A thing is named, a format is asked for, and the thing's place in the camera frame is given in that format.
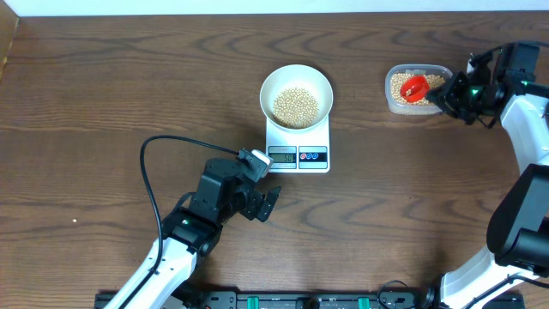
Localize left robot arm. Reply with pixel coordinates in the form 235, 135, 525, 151
106, 150, 281, 308

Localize soybeans in bowl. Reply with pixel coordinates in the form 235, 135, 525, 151
272, 88, 320, 129

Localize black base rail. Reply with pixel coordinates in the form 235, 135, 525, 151
94, 290, 525, 309

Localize white bowl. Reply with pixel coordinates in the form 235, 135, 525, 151
259, 64, 334, 128

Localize soybeans pile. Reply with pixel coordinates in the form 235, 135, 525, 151
389, 73, 445, 106

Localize white kitchen scale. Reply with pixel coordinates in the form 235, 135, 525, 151
266, 117, 330, 173

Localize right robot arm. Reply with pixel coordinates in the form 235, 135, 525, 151
426, 41, 548, 308

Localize red measuring scoop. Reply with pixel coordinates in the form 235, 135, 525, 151
400, 76, 430, 103

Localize clear plastic container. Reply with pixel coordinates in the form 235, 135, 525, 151
385, 64, 452, 116

